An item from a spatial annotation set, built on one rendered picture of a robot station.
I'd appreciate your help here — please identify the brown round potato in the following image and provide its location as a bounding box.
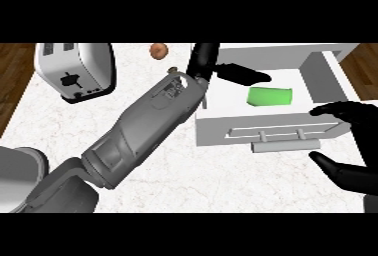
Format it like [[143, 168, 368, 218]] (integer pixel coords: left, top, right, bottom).
[[149, 43, 170, 61]]

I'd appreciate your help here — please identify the silver toaster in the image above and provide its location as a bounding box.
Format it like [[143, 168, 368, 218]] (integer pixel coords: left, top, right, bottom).
[[34, 43, 118, 105]]

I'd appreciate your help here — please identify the white drawer front with handle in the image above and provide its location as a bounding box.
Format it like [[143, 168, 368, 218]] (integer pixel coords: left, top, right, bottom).
[[195, 111, 354, 154]]

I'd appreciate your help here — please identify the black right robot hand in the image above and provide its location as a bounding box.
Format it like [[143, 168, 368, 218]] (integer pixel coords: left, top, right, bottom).
[[307, 100, 378, 197]]

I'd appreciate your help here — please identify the green cup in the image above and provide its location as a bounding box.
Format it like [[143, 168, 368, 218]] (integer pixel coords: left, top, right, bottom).
[[245, 86, 295, 108]]

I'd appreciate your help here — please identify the white open drawer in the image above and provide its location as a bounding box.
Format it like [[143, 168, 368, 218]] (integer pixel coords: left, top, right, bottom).
[[195, 50, 365, 120]]

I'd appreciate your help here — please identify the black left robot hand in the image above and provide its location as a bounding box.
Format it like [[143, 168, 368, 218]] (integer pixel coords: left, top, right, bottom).
[[185, 43, 273, 84]]

